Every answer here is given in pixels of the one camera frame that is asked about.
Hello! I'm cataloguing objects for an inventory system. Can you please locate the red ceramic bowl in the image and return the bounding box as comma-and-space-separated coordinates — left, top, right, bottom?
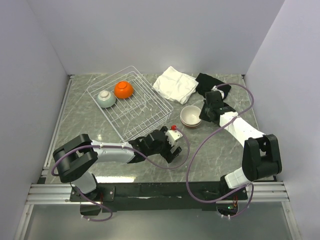
182, 122, 201, 129

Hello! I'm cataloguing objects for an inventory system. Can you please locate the tan floral bowl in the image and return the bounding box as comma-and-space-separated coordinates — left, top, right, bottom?
180, 105, 202, 126

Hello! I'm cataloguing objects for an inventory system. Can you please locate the orange ceramic bowl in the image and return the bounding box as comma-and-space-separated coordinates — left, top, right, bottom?
114, 81, 134, 99

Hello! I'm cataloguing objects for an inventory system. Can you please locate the pale green ceramic bowl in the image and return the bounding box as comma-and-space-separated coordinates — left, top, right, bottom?
96, 90, 116, 108

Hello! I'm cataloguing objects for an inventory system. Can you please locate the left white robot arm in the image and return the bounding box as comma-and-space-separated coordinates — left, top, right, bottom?
51, 126, 183, 201

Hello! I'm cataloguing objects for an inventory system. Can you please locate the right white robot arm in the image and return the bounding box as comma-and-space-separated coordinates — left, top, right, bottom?
199, 91, 282, 200

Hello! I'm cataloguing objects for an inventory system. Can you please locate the black folded cloth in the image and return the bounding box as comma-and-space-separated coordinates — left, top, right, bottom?
195, 73, 232, 100

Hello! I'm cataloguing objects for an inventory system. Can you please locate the white folded cloth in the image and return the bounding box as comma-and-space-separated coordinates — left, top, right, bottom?
153, 66, 199, 105

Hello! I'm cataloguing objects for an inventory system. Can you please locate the black base beam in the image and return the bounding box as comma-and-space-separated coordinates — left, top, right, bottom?
69, 181, 248, 213

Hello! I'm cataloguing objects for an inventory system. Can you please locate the white wire dish rack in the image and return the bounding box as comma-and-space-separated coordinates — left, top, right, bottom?
86, 66, 174, 142

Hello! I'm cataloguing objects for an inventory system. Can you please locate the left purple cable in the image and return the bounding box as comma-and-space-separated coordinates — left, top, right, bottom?
51, 128, 191, 222

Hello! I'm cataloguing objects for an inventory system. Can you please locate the aluminium frame rail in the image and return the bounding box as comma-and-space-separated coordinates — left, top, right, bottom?
15, 73, 76, 240

